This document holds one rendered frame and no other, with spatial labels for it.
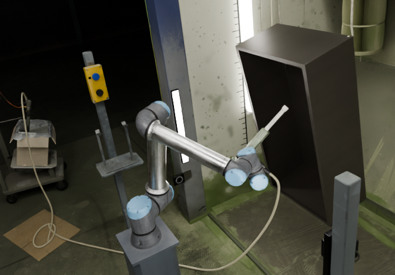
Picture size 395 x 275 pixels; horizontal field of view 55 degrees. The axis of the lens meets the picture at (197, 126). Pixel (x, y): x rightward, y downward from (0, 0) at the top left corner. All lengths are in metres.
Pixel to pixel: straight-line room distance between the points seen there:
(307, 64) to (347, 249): 1.07
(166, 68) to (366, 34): 1.63
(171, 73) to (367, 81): 1.83
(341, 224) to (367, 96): 2.66
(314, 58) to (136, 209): 1.28
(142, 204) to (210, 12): 1.47
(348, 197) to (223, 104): 2.17
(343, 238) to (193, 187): 2.26
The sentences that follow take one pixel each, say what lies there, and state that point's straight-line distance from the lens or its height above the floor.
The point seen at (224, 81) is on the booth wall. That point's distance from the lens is 3.08.
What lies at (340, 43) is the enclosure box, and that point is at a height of 1.68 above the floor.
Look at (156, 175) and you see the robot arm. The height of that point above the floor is 1.03.
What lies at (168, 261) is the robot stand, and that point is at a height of 0.53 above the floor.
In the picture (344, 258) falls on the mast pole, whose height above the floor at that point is 1.39.
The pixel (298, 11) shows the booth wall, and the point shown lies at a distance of 3.44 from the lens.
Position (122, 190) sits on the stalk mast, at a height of 0.47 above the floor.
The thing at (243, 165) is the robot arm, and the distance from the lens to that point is 1.82.
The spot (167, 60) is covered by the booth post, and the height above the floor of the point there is 1.50.
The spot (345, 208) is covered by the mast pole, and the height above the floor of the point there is 1.56.
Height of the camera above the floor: 2.24
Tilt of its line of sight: 26 degrees down
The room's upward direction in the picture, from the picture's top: 8 degrees counter-clockwise
